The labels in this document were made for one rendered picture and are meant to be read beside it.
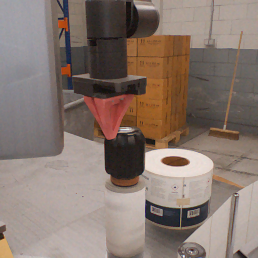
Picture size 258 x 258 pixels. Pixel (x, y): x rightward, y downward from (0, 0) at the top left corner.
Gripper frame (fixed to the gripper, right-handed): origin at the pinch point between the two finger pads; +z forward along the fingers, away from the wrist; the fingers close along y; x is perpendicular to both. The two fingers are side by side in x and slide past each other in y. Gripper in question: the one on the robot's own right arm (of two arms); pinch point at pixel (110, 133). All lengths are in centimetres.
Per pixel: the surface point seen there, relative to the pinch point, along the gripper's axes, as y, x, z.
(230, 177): 82, -242, 130
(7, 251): -3.1, 20.1, 8.3
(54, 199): 46, -17, 38
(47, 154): -21.1, 24.3, -10.1
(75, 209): 36, -17, 38
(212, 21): 202, -406, -22
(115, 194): 3.9, -4.1, 14.4
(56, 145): -21.4, 23.9, -10.6
